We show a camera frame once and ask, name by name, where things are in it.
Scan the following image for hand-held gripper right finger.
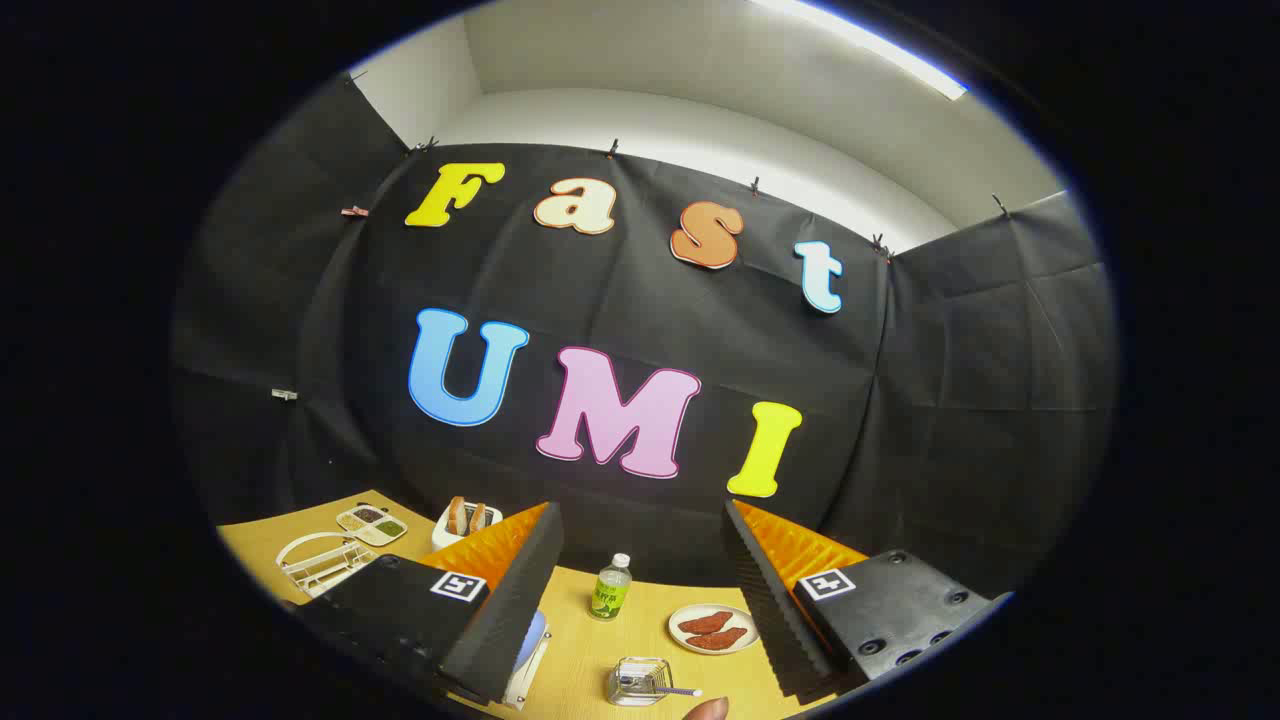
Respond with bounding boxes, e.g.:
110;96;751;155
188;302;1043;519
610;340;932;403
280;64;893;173
723;499;1011;701

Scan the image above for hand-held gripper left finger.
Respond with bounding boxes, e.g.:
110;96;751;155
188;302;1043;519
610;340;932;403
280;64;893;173
290;503;564;705

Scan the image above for blue plate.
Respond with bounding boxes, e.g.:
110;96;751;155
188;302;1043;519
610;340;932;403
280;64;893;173
510;610;549;673

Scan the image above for metal wire basket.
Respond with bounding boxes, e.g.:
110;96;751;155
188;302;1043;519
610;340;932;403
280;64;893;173
607;657;673;708

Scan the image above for white wire dish rack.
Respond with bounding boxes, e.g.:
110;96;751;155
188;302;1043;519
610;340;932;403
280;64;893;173
275;530;553;713

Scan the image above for small cream food plate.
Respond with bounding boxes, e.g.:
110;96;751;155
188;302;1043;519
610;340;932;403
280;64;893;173
668;604;761;656

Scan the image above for white toaster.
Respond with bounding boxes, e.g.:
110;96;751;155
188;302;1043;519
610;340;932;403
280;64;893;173
432;503;504;550

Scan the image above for green label drink bottle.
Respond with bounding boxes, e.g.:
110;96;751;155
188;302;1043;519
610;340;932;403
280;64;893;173
588;553;633;621

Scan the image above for white divided condiment tray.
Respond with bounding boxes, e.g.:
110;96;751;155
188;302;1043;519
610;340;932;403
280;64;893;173
335;503;408;548

